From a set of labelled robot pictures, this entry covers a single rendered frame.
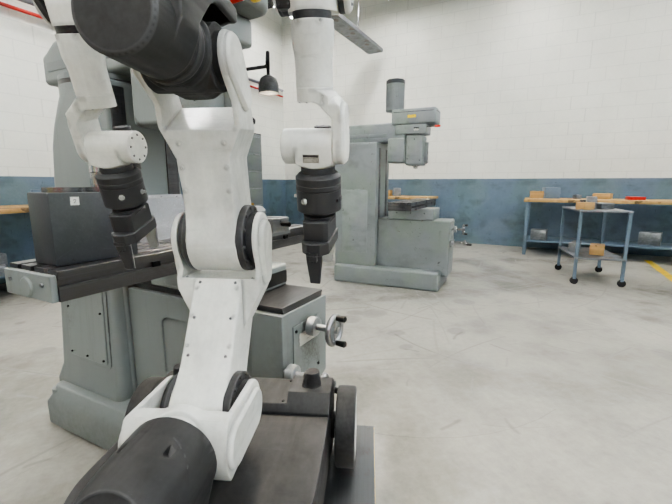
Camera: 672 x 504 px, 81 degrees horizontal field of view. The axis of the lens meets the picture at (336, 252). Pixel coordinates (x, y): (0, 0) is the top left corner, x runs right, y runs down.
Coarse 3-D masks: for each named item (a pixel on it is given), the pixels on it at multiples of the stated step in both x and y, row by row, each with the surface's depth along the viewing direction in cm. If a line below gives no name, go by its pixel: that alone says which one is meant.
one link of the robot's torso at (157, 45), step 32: (96, 0) 48; (128, 0) 47; (160, 0) 48; (192, 0) 55; (224, 0) 67; (96, 32) 48; (128, 32) 48; (160, 32) 49; (192, 32) 56; (128, 64) 52; (160, 64) 54; (192, 64) 60
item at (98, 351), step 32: (64, 96) 158; (128, 96) 158; (64, 128) 162; (64, 160) 165; (160, 160) 174; (160, 192) 175; (64, 320) 181; (96, 320) 167; (128, 320) 166; (64, 352) 185; (96, 352) 170; (128, 352) 168; (96, 384) 174; (128, 384) 170
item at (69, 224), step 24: (48, 192) 100; (72, 192) 101; (96, 192) 106; (48, 216) 98; (72, 216) 102; (96, 216) 107; (48, 240) 100; (72, 240) 102; (96, 240) 107; (48, 264) 102
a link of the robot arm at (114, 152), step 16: (128, 128) 84; (96, 144) 78; (112, 144) 77; (128, 144) 77; (144, 144) 82; (96, 160) 79; (112, 160) 79; (128, 160) 79; (96, 176) 81; (112, 176) 80; (128, 176) 81
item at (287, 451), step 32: (288, 384) 105; (320, 384) 100; (288, 416) 95; (320, 416) 94; (128, 448) 55; (160, 448) 56; (192, 448) 59; (256, 448) 83; (288, 448) 83; (320, 448) 83; (96, 480) 50; (128, 480) 50; (160, 480) 52; (192, 480) 56; (256, 480) 74; (288, 480) 74; (320, 480) 79
